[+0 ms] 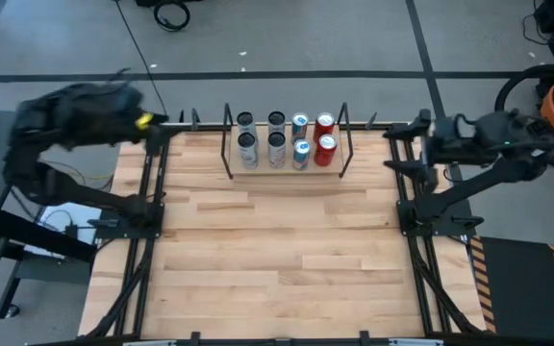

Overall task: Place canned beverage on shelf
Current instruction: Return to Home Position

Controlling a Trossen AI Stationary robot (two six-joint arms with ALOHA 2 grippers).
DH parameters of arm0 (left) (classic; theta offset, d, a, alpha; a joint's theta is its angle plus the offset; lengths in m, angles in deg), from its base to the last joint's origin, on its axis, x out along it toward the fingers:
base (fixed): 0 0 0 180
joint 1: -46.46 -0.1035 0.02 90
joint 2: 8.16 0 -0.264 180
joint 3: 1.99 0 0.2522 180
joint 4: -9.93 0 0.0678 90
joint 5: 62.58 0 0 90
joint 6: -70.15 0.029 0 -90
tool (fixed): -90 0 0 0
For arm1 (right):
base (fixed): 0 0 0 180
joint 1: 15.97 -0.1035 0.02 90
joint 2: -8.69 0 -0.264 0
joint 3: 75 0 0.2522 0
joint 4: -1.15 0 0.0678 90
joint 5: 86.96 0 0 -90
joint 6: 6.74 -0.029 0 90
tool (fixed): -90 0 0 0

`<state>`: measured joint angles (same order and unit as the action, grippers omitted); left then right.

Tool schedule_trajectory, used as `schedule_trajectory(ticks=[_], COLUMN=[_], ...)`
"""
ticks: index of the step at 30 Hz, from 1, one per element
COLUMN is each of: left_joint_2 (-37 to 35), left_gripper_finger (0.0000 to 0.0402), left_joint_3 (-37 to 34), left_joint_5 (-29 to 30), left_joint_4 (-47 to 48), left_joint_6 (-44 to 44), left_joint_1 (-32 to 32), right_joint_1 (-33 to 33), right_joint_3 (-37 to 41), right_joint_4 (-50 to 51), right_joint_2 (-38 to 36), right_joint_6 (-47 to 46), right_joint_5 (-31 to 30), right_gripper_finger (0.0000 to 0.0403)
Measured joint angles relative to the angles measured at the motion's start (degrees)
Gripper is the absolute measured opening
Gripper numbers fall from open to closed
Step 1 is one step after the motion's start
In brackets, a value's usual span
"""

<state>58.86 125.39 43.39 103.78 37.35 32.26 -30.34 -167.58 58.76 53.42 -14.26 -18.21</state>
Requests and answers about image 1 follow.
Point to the red Coca-Cola can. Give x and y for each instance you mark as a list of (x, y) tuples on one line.
[(327, 146), (325, 120)]

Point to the small black table clamp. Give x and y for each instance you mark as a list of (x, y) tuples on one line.
[(181, 116)]

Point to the white Celsius can teal print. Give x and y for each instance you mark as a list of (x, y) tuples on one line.
[(247, 144), (245, 119)]

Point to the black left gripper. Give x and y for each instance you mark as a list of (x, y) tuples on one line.
[(130, 120)]

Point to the blue silver Red Bull can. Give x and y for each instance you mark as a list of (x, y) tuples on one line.
[(299, 120), (301, 149)]

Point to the black mat hazard stripes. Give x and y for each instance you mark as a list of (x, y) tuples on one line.
[(522, 288)]

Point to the black metal shelf end frame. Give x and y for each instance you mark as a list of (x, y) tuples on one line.
[(226, 154), (345, 154)]

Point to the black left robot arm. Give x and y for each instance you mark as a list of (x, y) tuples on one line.
[(65, 115)]

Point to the black aluminium table frame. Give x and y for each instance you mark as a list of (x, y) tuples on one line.
[(404, 192)]

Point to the wooden shelf board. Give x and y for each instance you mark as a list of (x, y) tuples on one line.
[(262, 170)]

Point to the silver aluminium bar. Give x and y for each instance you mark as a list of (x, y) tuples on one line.
[(416, 342), (152, 342)]

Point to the white box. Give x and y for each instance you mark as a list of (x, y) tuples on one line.
[(84, 216)]

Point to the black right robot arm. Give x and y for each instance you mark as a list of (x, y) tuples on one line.
[(498, 139)]

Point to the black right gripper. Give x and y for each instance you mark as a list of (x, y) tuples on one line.
[(443, 141)]

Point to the white Celsius Peach Vibe can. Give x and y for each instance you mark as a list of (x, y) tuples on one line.
[(276, 118), (277, 144)]

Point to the orange vacuum cleaner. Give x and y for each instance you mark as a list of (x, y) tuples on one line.
[(500, 96)]

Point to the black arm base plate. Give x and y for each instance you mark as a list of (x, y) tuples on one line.
[(118, 230), (450, 227)]

